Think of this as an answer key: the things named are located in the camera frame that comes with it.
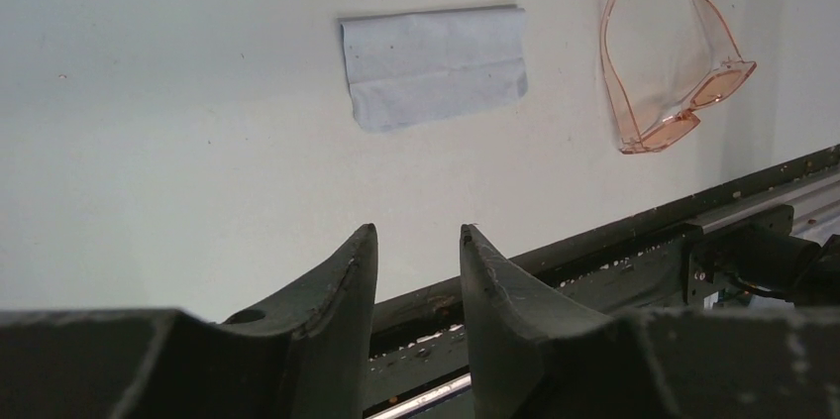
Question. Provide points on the aluminium extrusion rail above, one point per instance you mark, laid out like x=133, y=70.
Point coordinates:
x=808, y=197

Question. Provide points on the orange tinted sunglasses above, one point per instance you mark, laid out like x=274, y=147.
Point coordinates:
x=662, y=61

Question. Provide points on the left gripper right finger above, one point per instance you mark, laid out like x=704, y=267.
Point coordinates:
x=535, y=353

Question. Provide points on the light blue cleaning cloth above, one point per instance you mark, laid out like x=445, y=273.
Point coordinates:
x=415, y=68

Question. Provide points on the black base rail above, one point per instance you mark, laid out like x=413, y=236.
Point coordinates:
x=418, y=363

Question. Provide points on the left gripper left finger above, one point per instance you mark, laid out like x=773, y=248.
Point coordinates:
x=301, y=352

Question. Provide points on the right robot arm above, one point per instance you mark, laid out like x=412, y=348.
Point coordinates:
x=768, y=264

